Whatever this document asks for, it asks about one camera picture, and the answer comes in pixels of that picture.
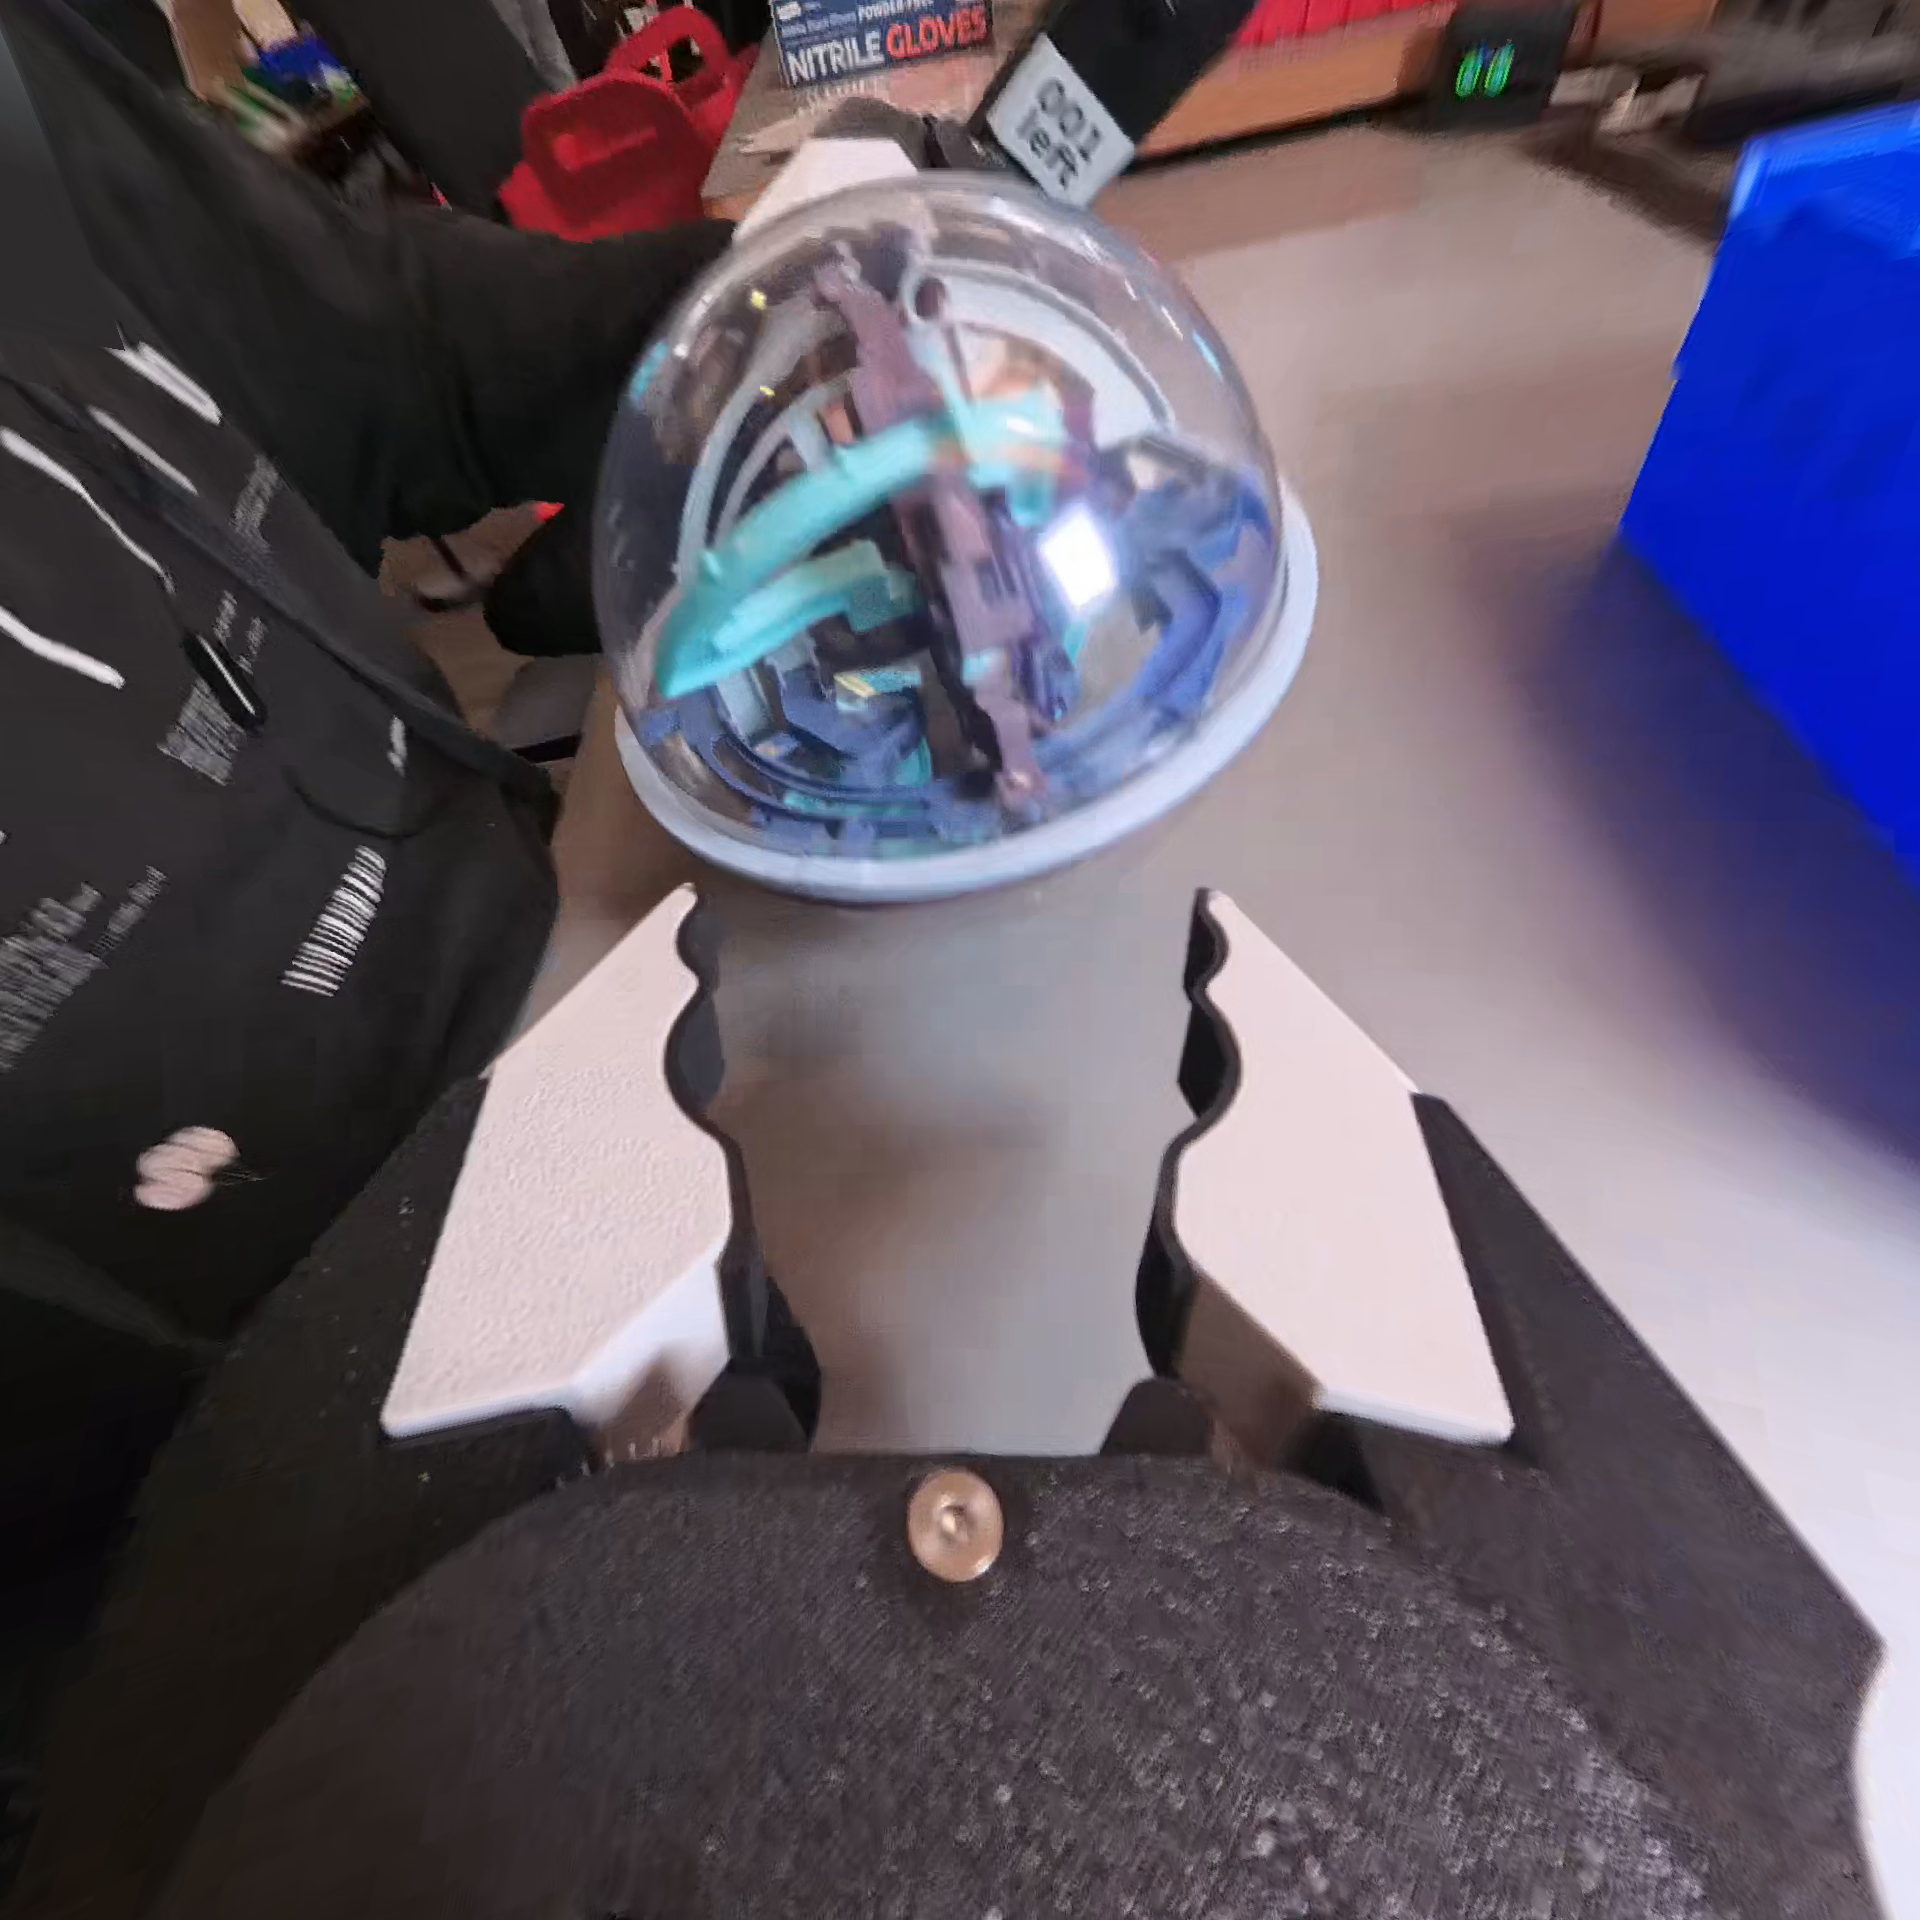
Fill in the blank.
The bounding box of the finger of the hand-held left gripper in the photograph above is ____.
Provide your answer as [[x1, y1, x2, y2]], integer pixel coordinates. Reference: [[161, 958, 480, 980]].
[[737, 135, 924, 241]]

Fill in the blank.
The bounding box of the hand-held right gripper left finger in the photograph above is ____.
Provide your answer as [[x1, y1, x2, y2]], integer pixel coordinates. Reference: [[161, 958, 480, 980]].
[[379, 884, 740, 1470]]

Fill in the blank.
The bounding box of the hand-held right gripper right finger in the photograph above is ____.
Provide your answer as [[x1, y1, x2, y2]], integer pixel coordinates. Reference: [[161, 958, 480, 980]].
[[1137, 886, 1519, 1471]]

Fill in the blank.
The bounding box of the clear maze ball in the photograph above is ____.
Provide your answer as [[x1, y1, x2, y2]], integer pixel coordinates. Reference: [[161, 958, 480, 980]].
[[593, 171, 1321, 910]]

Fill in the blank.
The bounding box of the person's left forearm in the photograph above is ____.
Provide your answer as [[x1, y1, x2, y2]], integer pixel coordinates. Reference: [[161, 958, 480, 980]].
[[224, 209, 737, 653]]

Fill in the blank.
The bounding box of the blue white glove box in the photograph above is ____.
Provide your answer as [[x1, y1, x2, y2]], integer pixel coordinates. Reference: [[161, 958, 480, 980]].
[[769, 0, 996, 88]]

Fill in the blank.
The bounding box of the black charger green display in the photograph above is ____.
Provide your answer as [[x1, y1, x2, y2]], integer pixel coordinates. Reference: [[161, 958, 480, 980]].
[[1441, 0, 1578, 107]]

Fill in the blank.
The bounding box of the blue plastic bin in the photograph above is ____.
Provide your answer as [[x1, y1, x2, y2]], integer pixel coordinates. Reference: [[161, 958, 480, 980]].
[[1620, 96, 1920, 886]]

